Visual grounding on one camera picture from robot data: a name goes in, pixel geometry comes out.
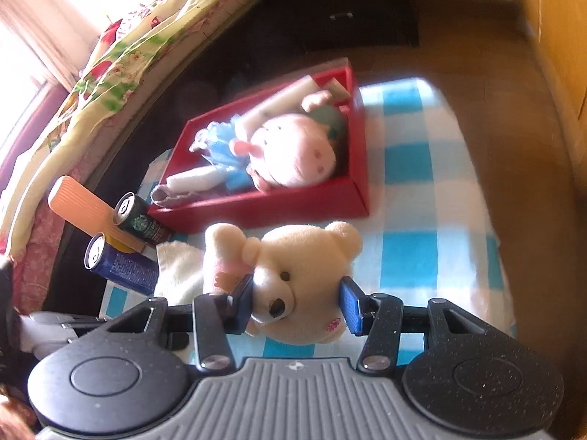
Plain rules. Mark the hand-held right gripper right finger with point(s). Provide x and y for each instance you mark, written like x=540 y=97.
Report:
x=352 y=305

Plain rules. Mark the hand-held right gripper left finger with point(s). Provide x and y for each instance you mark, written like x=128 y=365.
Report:
x=241 y=305

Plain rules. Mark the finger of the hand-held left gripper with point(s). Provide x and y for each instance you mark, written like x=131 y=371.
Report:
x=50 y=334

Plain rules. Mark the cream teddy bear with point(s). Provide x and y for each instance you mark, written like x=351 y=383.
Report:
x=298 y=266

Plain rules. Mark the red box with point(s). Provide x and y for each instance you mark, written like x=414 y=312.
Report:
x=275 y=206

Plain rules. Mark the white sponge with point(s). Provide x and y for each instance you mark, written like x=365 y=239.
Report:
x=192 y=178

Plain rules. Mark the blue face mask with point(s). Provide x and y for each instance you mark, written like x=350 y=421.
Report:
x=229 y=156

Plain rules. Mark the pink pig plush toy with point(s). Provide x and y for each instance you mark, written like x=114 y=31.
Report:
x=298 y=151

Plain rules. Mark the cream sponge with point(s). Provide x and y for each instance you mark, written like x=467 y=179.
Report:
x=284 y=98

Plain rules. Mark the pale fluffy towel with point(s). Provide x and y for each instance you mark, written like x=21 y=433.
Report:
x=179 y=270

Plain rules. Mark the pink patterned bed sheet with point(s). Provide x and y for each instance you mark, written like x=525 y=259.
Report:
x=36 y=233

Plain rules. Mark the blue drink can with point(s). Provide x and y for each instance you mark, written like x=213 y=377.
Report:
x=124 y=268

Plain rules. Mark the blue checkered cloth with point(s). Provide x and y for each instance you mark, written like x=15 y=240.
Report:
x=435 y=247

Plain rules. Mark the dark green drink can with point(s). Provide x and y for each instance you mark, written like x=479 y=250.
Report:
x=142 y=224

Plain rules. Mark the orange ribbed block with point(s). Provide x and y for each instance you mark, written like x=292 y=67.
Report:
x=78 y=204

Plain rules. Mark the floral bedsheet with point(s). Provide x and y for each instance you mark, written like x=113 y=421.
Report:
x=137 y=55

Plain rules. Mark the dark cabinet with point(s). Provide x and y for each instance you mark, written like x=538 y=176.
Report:
x=367 y=9

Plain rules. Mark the wooden furniture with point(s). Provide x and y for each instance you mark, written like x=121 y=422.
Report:
x=559 y=32

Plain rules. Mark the dark bed frame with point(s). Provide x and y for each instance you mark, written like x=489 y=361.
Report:
x=192 y=91

